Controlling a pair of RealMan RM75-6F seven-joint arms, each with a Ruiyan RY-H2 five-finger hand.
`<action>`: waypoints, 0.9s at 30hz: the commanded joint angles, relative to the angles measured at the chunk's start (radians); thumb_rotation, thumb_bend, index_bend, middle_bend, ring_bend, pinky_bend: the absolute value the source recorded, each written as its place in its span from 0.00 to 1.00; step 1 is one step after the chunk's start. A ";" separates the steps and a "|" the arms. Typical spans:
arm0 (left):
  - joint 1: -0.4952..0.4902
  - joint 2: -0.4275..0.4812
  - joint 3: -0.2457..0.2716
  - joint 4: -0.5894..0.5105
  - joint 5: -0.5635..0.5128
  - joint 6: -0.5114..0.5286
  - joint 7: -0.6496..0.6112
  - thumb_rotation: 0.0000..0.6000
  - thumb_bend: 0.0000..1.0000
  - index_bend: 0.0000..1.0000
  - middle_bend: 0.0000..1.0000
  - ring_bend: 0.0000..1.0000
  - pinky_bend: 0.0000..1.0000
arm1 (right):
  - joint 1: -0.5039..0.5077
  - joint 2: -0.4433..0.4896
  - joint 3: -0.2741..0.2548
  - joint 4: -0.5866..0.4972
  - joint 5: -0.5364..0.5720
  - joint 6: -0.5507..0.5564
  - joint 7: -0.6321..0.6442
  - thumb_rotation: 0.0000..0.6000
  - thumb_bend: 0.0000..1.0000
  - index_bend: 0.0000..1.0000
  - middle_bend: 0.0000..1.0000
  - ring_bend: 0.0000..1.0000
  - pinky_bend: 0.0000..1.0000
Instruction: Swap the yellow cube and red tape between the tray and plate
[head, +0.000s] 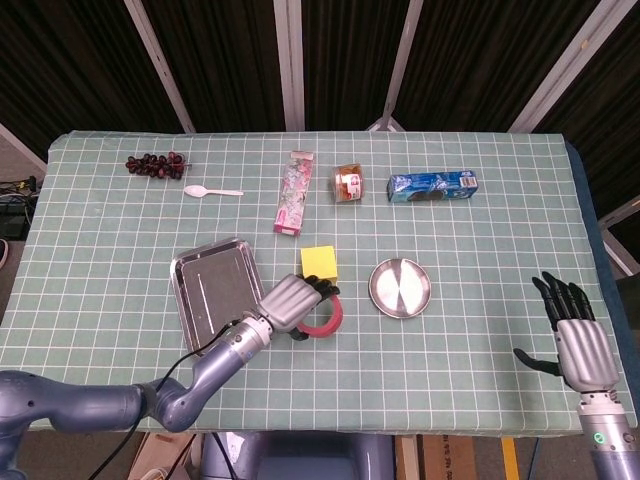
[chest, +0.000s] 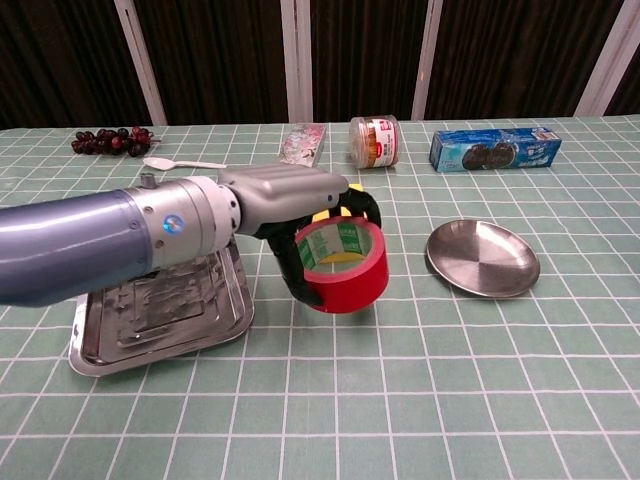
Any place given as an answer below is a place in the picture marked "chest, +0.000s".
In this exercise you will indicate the white frame post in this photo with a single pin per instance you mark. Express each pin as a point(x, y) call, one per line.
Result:
point(607, 55)
point(296, 60)
point(140, 60)
point(427, 60)

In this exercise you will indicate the round steel plate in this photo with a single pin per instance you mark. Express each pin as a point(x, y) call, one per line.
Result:
point(480, 260)

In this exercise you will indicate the red tape roll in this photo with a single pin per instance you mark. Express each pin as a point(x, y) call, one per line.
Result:
point(350, 290)

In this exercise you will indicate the clear snack jar red label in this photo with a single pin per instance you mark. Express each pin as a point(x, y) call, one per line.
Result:
point(375, 145)

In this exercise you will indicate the dark red grape bunch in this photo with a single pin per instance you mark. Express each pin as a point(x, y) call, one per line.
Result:
point(105, 142)

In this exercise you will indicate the blue cookie box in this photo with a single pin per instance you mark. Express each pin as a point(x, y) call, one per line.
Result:
point(495, 152)

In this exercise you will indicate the white plastic spoon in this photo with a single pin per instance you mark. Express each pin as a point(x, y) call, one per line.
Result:
point(157, 163)

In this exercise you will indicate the pink floral box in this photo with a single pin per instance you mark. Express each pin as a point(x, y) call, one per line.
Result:
point(305, 145)

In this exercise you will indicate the green checkered tablecloth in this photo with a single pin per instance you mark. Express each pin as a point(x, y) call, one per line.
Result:
point(320, 400)

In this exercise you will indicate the rectangular steel tray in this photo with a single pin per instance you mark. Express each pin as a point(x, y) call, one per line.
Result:
point(175, 310)

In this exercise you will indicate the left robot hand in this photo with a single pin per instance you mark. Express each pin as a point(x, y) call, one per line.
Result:
point(285, 195)

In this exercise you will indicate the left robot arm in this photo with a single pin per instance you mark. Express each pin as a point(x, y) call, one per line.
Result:
point(75, 240)

